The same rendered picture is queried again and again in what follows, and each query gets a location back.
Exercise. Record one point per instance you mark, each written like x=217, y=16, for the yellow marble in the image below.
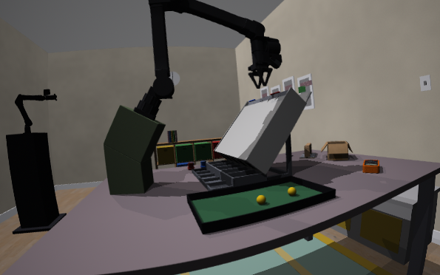
x=261, y=199
x=292, y=191

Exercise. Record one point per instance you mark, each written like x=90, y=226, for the orange digital multimeter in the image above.
x=371, y=166

